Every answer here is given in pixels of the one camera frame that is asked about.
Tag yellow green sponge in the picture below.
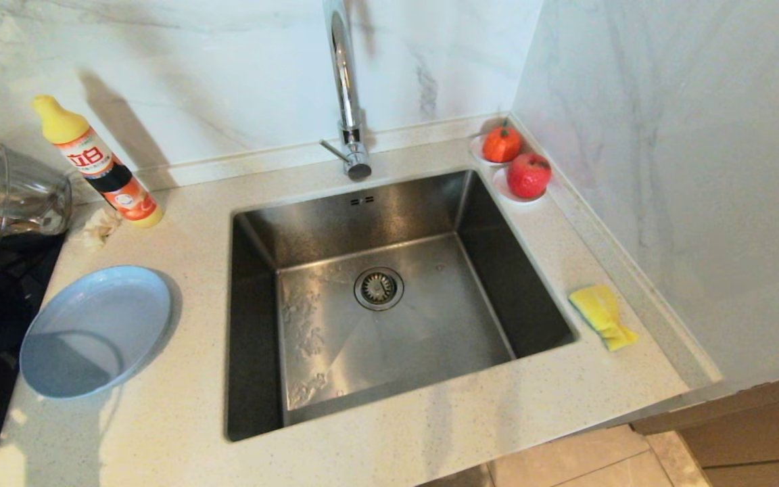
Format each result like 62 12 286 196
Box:
568 284 640 352

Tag orange dish soap bottle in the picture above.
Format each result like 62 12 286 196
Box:
32 95 164 229

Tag grey plate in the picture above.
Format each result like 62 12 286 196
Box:
19 264 173 399

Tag stainless steel sink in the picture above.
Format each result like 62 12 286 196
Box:
226 169 578 442

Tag metal drain strainer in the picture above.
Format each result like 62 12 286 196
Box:
354 266 406 312

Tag small white dish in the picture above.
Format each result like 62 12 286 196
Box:
470 133 523 166
492 166 547 204

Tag orange toy pumpkin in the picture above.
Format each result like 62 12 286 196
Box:
482 120 523 164

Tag red toy apple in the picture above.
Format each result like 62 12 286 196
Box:
506 153 552 200

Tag chrome faucet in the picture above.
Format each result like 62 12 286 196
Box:
319 0 373 181

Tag clear glass jug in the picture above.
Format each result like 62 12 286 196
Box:
0 142 73 237

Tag wooden cabinet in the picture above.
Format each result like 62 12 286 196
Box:
633 365 779 487

